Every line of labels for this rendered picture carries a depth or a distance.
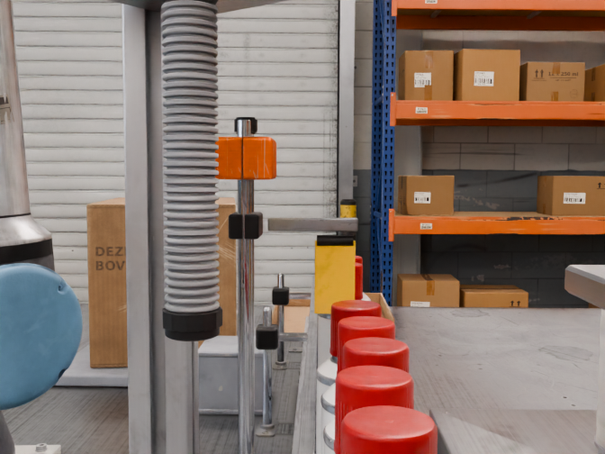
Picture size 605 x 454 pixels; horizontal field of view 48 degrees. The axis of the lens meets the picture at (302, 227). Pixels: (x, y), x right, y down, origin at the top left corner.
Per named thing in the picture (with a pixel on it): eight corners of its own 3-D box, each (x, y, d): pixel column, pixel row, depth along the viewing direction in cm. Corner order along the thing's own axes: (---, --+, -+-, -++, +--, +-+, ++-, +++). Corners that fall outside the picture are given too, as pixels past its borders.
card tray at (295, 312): (394, 337, 141) (394, 318, 141) (270, 335, 142) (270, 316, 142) (381, 308, 171) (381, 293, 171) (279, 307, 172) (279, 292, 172)
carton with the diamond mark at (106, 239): (236, 365, 113) (236, 204, 111) (89, 368, 111) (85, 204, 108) (235, 324, 143) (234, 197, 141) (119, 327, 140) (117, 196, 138)
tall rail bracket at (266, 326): (311, 433, 88) (311, 309, 87) (255, 432, 89) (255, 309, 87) (311, 424, 92) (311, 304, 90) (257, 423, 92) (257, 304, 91)
